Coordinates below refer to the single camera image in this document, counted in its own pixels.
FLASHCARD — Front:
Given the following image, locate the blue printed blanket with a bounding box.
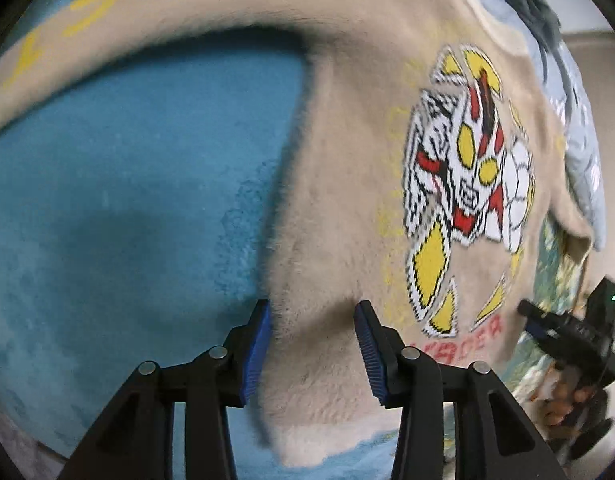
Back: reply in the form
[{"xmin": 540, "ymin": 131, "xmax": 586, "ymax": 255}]
[{"xmin": 0, "ymin": 0, "xmax": 588, "ymax": 480}]

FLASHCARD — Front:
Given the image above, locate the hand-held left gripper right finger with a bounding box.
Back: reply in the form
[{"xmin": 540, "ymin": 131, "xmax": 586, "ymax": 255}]
[{"xmin": 353, "ymin": 300, "xmax": 568, "ymax": 480}]

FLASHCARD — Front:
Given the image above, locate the dark grey-blue cloth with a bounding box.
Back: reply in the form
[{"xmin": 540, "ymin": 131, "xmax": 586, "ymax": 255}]
[{"xmin": 492, "ymin": 0, "xmax": 562, "ymax": 68}]

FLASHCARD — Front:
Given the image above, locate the light blue quilted garment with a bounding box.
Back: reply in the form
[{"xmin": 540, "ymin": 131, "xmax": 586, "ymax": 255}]
[{"xmin": 452, "ymin": 0, "xmax": 608, "ymax": 252}]

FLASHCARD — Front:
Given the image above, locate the beige sweater with cartoon print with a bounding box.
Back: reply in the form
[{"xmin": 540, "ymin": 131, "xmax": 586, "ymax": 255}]
[{"xmin": 0, "ymin": 0, "xmax": 595, "ymax": 468}]

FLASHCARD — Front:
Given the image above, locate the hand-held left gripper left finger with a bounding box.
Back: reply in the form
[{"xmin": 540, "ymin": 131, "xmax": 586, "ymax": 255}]
[{"xmin": 57, "ymin": 299, "xmax": 273, "ymax": 480}]

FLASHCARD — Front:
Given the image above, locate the person's right hand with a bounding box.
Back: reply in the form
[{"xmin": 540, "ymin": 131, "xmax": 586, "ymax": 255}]
[{"xmin": 536, "ymin": 364, "xmax": 595, "ymax": 431}]

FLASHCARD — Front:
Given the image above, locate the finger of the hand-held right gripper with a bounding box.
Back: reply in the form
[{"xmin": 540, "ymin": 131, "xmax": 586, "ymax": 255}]
[
  {"xmin": 525, "ymin": 321, "xmax": 558, "ymax": 356},
  {"xmin": 517, "ymin": 299, "xmax": 559, "ymax": 325}
]

